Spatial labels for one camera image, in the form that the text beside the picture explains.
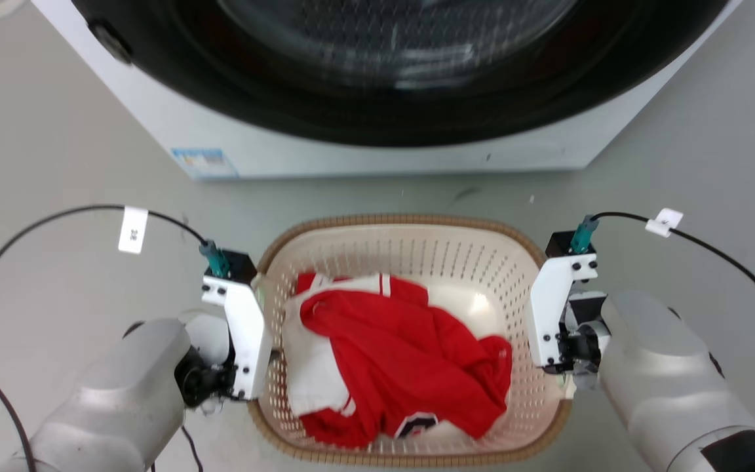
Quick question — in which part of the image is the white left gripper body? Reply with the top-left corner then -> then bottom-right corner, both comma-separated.
176,275 -> 274,408

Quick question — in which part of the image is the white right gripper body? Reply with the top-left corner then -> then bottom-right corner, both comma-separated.
525,254 -> 612,376

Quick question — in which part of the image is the beige perforated plastic laundry basket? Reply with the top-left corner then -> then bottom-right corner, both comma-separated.
247,214 -> 574,467

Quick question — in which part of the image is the red and white jersey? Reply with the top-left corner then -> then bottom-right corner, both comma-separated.
282,271 -> 513,450

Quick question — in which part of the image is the blue energy label sticker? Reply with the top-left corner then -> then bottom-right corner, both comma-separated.
170,147 -> 240,180

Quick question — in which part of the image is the white front-load washing machine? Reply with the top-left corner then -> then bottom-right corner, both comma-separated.
31,0 -> 743,180

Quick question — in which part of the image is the black round washing machine door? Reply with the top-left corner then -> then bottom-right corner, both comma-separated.
71,0 -> 733,148

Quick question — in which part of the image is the teal right cable connector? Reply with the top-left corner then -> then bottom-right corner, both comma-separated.
570,214 -> 600,255

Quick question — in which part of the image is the teal cable connector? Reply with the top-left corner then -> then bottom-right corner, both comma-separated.
570,214 -> 600,255
199,240 -> 231,278

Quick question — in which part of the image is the teal left cable connector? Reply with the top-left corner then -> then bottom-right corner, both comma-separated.
199,240 -> 231,278

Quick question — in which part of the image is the thin black cable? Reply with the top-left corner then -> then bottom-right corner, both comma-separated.
180,425 -> 205,472

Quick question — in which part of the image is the short white cable tag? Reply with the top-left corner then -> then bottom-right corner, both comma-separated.
644,208 -> 685,238

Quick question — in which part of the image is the long white cable tag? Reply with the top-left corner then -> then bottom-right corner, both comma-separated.
117,206 -> 149,255

